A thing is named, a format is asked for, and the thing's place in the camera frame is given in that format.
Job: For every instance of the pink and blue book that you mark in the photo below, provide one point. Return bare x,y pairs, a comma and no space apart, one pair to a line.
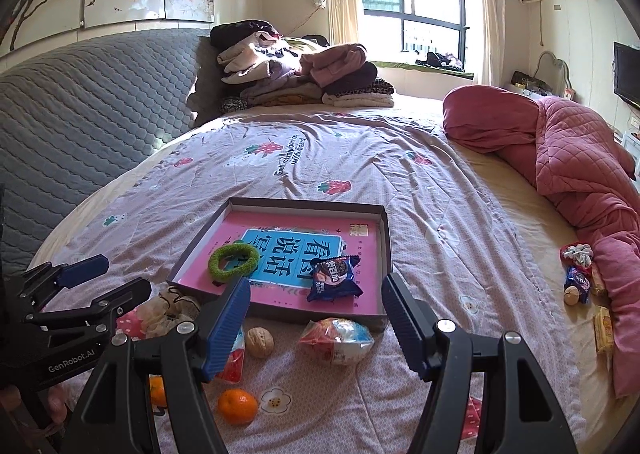
280,300

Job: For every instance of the dark patterned bag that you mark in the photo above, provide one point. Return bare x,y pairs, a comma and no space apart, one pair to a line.
530,80

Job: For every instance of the dark clothes on windowsill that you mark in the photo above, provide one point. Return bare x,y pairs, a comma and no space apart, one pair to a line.
440,60

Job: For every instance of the white cabinet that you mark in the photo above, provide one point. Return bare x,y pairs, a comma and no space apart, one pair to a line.
631,142

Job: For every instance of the blue cookie packet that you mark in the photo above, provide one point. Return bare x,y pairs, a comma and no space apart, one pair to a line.
332,280

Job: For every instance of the orange tangerine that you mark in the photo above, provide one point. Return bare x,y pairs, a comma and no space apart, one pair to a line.
237,406
159,391

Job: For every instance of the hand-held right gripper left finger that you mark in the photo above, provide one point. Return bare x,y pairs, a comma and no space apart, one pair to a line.
227,329

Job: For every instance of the pile of folded clothes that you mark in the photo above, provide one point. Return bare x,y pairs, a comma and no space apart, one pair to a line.
300,79

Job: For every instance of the yellow snack packet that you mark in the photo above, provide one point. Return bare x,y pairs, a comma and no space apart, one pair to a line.
603,329

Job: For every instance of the green fuzzy hair scrunchie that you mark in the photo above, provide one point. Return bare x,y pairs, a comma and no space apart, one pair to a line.
216,266

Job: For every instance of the small blue snack packet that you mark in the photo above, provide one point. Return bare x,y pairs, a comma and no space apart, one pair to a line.
577,278

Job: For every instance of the walnut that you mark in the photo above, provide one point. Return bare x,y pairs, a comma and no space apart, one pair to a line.
571,295
260,343

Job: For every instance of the blue and red egg toy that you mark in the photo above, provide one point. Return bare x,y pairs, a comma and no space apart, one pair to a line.
345,339

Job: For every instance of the beige bed sheet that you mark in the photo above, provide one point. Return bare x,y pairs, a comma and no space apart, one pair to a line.
510,194

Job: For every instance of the beige lace hair scrunchie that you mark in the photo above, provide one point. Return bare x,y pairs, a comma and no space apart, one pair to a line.
170,306

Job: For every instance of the red and white egg toy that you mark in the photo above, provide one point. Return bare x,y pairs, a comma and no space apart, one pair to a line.
232,366

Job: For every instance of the black flat television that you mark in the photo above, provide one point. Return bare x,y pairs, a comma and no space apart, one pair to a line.
627,74

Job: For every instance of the pink quilted duvet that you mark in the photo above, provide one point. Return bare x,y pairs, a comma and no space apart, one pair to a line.
565,154

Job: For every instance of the grey shallow cardboard box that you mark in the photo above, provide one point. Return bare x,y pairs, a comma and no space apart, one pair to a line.
300,208

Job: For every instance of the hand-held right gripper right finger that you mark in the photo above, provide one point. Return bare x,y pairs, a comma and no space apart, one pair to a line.
405,321

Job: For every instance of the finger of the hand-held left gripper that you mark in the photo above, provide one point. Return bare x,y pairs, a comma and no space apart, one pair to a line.
125,299
82,270

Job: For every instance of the grey quilted headboard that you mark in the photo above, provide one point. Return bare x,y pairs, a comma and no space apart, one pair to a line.
75,109

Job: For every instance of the white heart shaped chair back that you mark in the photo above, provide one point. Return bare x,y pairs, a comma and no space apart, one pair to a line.
564,67

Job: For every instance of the beige snack packet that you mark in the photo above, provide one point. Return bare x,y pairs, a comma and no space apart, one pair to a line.
598,280

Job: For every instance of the dark framed window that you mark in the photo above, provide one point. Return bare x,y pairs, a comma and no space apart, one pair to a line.
402,9

